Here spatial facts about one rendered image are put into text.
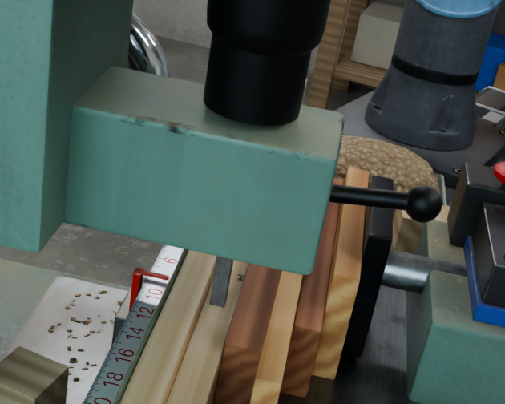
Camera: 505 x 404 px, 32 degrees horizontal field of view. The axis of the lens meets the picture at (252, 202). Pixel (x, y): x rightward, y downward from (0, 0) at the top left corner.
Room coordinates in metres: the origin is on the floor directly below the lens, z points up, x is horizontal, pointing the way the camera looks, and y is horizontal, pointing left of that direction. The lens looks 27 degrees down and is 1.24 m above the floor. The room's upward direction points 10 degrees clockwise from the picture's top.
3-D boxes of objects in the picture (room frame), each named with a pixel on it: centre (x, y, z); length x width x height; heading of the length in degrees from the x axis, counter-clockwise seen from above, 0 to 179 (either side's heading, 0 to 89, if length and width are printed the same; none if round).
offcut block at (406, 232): (0.64, -0.14, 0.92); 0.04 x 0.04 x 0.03; 1
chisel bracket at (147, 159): (0.43, 0.03, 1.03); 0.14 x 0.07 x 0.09; 86
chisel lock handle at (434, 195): (0.43, -0.07, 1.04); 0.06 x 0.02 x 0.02; 86
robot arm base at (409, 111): (1.14, -0.21, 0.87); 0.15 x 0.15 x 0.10
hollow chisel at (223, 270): (0.43, 0.01, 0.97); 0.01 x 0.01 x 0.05; 86
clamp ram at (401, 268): (0.51, -0.11, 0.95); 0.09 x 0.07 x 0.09; 176
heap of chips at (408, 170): (0.76, -0.10, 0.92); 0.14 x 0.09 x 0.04; 86
